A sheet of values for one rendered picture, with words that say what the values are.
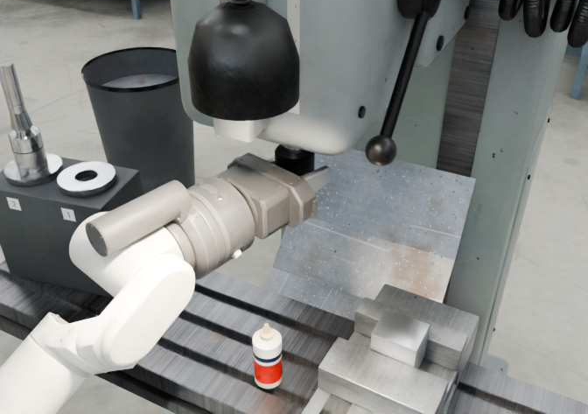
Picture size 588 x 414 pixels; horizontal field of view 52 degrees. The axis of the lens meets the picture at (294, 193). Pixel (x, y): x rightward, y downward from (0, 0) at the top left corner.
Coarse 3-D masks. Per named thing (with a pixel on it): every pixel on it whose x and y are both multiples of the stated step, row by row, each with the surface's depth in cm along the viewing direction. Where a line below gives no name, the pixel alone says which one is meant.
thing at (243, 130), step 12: (216, 0) 50; (228, 0) 49; (252, 0) 49; (264, 0) 51; (216, 120) 56; (264, 120) 57; (216, 132) 57; (228, 132) 56; (240, 132) 55; (252, 132) 55
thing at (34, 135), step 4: (32, 128) 96; (36, 128) 96; (12, 132) 94; (32, 132) 94; (36, 132) 94; (8, 136) 94; (12, 136) 93; (16, 136) 93; (20, 136) 93; (24, 136) 93; (28, 136) 93; (32, 136) 94; (36, 136) 94; (12, 140) 93; (16, 140) 93; (20, 140) 93; (24, 140) 93; (28, 140) 93; (32, 140) 94
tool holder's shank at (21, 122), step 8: (0, 64) 88; (8, 64) 88; (0, 72) 88; (8, 72) 88; (0, 80) 89; (8, 80) 89; (16, 80) 90; (8, 88) 89; (16, 88) 90; (8, 96) 90; (16, 96) 90; (8, 104) 91; (16, 104) 91; (16, 112) 91; (24, 112) 92; (16, 120) 92; (24, 120) 93; (16, 128) 93; (24, 128) 93
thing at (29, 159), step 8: (40, 136) 95; (16, 144) 93; (24, 144) 93; (32, 144) 94; (40, 144) 95; (16, 152) 94; (24, 152) 94; (32, 152) 95; (40, 152) 96; (16, 160) 96; (24, 160) 95; (32, 160) 95; (40, 160) 96; (24, 168) 96; (32, 168) 96; (40, 168) 97
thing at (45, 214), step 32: (64, 160) 102; (0, 192) 95; (32, 192) 94; (64, 192) 93; (96, 192) 93; (128, 192) 97; (0, 224) 99; (32, 224) 97; (64, 224) 94; (32, 256) 101; (64, 256) 99; (96, 288) 101
